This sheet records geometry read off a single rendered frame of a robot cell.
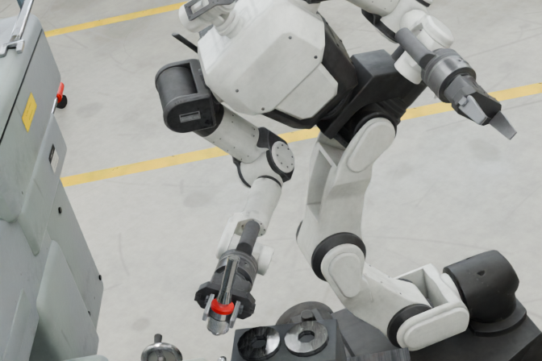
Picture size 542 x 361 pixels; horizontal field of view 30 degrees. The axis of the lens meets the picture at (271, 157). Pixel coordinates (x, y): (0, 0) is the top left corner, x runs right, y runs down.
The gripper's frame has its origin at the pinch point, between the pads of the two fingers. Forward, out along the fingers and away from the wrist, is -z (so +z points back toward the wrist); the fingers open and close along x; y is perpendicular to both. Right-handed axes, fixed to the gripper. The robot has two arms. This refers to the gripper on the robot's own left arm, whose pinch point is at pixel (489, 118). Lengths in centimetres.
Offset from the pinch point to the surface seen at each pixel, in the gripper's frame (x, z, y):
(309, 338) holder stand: 2, -4, -58
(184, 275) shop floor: -116, 145, -161
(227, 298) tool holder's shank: 19, 5, -59
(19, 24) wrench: 70, 41, -35
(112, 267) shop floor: -104, 170, -184
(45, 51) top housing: 63, 41, -39
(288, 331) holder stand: 4, 0, -59
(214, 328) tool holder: 18, 4, -66
